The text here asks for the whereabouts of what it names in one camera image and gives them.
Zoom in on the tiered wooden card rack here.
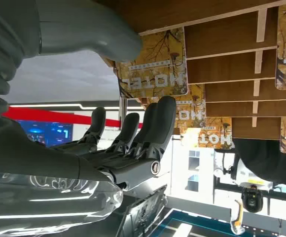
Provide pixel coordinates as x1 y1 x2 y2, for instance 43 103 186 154
94 0 286 155

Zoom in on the silver metal pole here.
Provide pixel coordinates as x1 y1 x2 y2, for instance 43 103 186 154
118 97 128 130

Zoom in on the black camera on stand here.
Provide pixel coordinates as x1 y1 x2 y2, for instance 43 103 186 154
241 186 264 214

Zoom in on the ribbed grey right arm sleeve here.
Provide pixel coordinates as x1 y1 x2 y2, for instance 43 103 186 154
0 0 40 131

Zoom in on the blue-edged panel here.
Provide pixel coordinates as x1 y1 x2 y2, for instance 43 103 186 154
149 208 264 237

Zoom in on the blue display screen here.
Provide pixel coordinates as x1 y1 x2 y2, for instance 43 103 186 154
17 120 74 148

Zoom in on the red band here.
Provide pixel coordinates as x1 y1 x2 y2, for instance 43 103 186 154
1 106 143 129

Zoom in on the dark grey device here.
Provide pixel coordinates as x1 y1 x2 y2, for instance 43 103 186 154
115 185 168 237

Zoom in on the white and yellow tool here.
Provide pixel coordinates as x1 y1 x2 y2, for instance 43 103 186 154
230 199 244 236

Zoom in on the white light strip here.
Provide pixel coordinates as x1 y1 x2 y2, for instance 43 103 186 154
10 103 145 111

